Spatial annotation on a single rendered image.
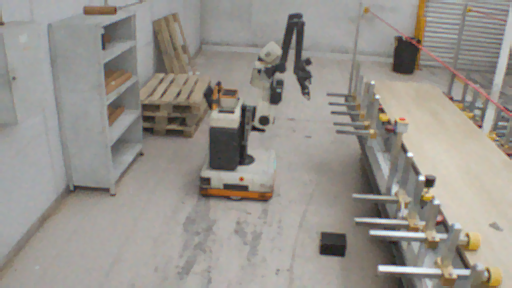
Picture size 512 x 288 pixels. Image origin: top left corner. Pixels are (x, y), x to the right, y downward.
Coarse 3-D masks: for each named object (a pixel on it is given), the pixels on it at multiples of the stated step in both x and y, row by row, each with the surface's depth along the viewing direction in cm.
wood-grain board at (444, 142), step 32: (384, 96) 401; (416, 96) 407; (416, 128) 328; (448, 128) 332; (416, 160) 275; (448, 160) 277; (480, 160) 279; (448, 192) 238; (480, 192) 239; (448, 224) 209; (480, 224) 208; (480, 256) 185
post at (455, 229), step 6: (456, 222) 162; (450, 228) 164; (456, 228) 160; (450, 234) 163; (456, 234) 161; (450, 240) 163; (456, 240) 163; (444, 246) 168; (450, 246) 164; (456, 246) 164; (444, 252) 167; (450, 252) 165; (444, 258) 167; (450, 258) 166; (444, 264) 168; (438, 282) 172
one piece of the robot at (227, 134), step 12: (216, 84) 372; (216, 108) 374; (240, 108) 379; (216, 120) 362; (228, 120) 361; (240, 120) 380; (216, 132) 366; (228, 132) 365; (240, 132) 384; (216, 144) 371; (228, 144) 370; (240, 144) 392; (216, 156) 375; (228, 156) 374; (240, 156) 395; (216, 168) 383; (228, 168) 379
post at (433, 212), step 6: (432, 204) 186; (438, 204) 185; (432, 210) 186; (438, 210) 186; (432, 216) 187; (426, 222) 192; (432, 222) 189; (426, 228) 191; (432, 228) 190; (420, 246) 196; (420, 252) 196; (426, 252) 196; (420, 258) 197; (414, 264) 202; (420, 264) 199
